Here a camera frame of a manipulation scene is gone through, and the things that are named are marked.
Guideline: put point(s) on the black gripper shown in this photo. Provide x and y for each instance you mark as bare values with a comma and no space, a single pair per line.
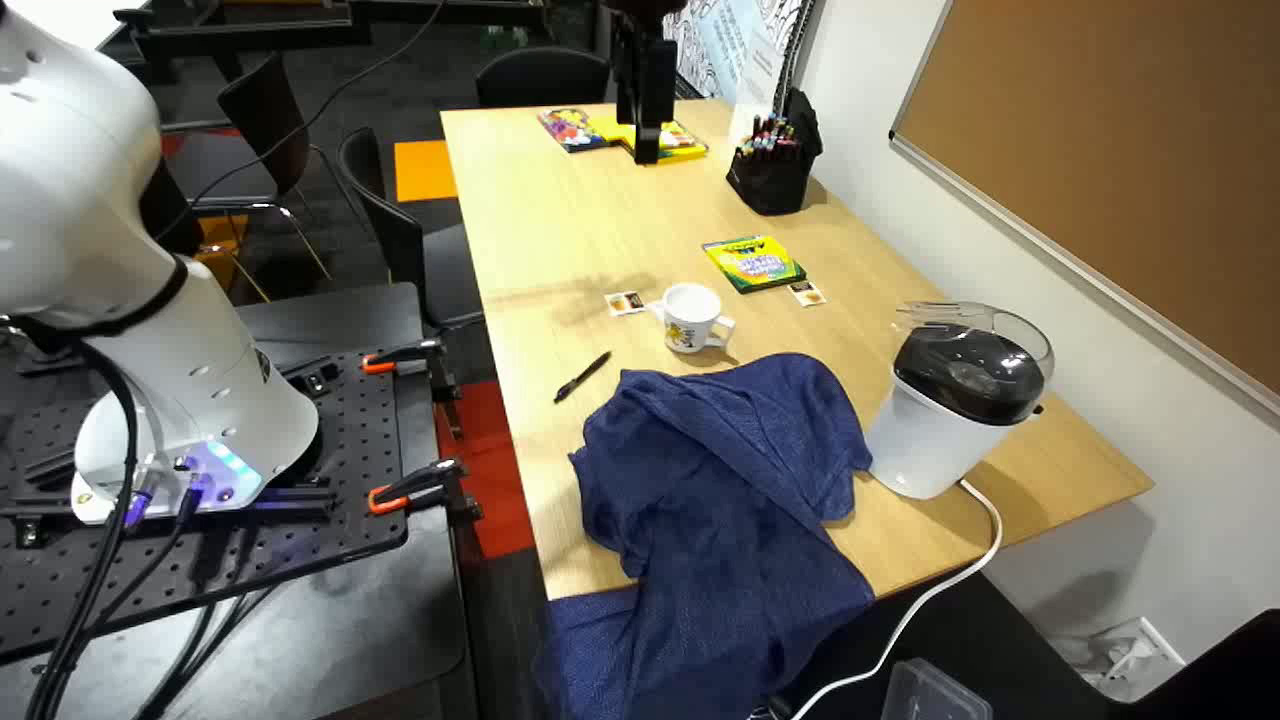
645,62

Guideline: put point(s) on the black pen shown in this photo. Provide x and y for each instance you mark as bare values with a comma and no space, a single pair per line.
582,379

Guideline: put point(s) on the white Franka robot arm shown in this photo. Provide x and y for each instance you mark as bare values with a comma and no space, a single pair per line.
83,174

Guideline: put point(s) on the colourful printed pack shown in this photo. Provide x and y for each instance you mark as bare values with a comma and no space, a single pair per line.
570,129

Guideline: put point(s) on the crayons bundle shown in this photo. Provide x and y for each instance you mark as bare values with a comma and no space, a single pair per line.
775,135

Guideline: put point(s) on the black office chair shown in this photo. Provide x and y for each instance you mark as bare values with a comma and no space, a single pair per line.
541,77
420,255

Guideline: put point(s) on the black pencil holder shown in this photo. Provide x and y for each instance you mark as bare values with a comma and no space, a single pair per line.
775,174

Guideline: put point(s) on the green yellow crayon box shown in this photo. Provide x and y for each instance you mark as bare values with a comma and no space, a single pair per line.
755,263

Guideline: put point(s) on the white printed mug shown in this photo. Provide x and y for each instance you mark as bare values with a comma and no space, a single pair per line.
689,318

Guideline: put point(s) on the orange folder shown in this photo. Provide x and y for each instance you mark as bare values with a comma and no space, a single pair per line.
424,171

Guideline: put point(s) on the orange black clamp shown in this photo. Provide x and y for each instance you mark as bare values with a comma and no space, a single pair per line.
412,484
392,356

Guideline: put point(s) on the black chair with metal legs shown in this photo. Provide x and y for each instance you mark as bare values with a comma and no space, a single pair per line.
260,135

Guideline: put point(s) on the blue cloth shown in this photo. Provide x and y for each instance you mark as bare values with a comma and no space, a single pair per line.
720,533

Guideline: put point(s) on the white electric kettle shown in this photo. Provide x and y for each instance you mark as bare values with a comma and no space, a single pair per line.
943,425

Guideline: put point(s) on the cork pin board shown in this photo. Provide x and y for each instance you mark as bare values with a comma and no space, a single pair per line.
1104,174

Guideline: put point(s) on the clear plastic box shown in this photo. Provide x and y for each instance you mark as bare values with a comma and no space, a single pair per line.
934,694

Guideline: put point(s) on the crumpled plastic bag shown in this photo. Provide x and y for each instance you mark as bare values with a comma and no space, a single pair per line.
1114,660

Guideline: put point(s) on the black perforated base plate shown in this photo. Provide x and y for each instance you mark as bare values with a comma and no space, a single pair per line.
334,505

